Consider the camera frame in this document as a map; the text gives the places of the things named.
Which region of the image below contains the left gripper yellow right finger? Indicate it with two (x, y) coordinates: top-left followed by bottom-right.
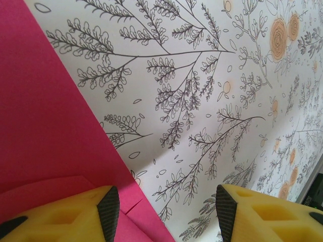
(216, 184), (323, 242)

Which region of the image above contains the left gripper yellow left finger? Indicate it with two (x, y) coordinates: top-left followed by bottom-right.
(0, 186), (120, 242)

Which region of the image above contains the pink paper sheet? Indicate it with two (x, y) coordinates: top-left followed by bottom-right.
(0, 0), (175, 242)

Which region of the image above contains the floral table cover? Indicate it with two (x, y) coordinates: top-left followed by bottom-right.
(24, 0), (323, 242)

